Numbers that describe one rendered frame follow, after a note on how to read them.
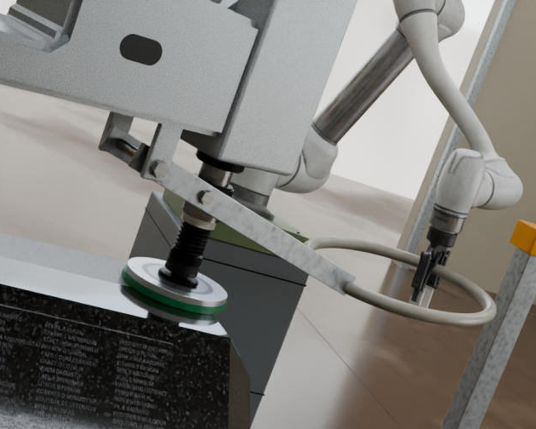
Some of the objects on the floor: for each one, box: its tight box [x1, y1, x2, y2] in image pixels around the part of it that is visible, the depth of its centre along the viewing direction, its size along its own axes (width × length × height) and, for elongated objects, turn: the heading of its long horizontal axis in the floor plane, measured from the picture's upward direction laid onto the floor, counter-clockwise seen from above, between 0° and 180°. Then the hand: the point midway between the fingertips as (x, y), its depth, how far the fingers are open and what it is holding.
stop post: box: [441, 220, 536, 429], centre depth 336 cm, size 20×20×109 cm
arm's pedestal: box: [128, 191, 309, 428], centre depth 314 cm, size 50×50×80 cm
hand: (419, 300), depth 279 cm, fingers closed on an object, 5 cm apart
